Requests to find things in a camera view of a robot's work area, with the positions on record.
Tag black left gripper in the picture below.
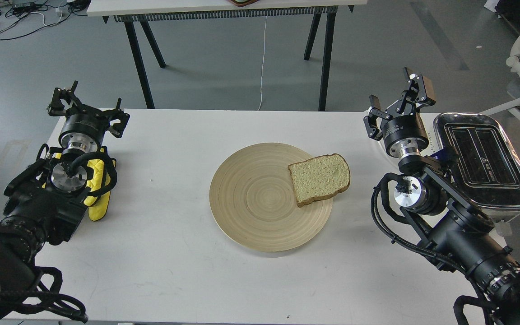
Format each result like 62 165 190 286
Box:
47 81 130 150

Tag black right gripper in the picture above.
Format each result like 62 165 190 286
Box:
363 67 436 158

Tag slice of bread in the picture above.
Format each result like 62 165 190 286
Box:
288 153 351 207

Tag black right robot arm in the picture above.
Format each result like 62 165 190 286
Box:
363 68 520 325

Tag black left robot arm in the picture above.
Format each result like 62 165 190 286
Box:
0 81 130 323

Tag white chrome toaster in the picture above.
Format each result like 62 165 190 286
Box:
432 112 520 237

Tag yellow cloth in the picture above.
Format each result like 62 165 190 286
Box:
49 159 111 222

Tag white background table black legs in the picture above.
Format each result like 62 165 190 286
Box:
86 0 367 111

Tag round wooden plate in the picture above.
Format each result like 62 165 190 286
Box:
209 143 334 252

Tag brown object on back table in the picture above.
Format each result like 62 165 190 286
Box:
229 0 258 7

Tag floor cables and power strips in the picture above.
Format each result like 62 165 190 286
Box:
0 0 92 46

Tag white hanging cable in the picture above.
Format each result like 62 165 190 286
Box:
257 16 268 111

